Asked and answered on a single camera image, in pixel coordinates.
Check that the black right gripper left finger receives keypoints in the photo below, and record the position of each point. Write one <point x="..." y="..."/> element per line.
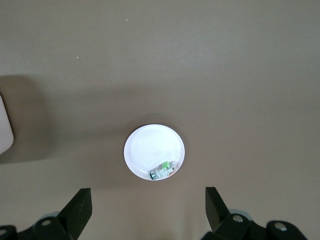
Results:
<point x="75" y="215"/>

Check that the green push button switch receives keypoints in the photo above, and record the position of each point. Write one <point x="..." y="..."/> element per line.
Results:
<point x="162" y="171"/>

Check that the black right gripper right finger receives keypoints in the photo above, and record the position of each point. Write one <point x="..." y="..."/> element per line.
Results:
<point x="220" y="217"/>

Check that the pink round plate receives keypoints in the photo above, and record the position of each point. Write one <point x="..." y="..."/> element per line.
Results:
<point x="152" y="147"/>

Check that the white lidded box grey latches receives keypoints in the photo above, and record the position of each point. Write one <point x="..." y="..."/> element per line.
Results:
<point x="3" y="130"/>

